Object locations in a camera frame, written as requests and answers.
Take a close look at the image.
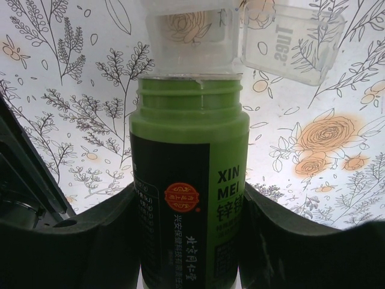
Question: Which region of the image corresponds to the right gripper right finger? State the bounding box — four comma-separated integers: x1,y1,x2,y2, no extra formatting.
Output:
239,184,384,288

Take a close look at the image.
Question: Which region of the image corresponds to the green pill bottle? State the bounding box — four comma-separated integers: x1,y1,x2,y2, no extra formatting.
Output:
129,75,249,288

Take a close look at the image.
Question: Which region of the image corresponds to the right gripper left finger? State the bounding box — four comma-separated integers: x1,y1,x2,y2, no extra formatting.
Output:
1,184,140,288

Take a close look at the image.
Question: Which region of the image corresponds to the floral patterned table mat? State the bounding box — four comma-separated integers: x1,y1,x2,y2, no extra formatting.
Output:
1,1,384,229

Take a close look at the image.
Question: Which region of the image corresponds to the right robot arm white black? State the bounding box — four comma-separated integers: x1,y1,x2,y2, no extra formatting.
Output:
1,102,384,288

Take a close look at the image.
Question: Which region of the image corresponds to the clear weekly pill organizer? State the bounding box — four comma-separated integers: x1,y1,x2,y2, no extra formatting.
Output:
141,1,345,86

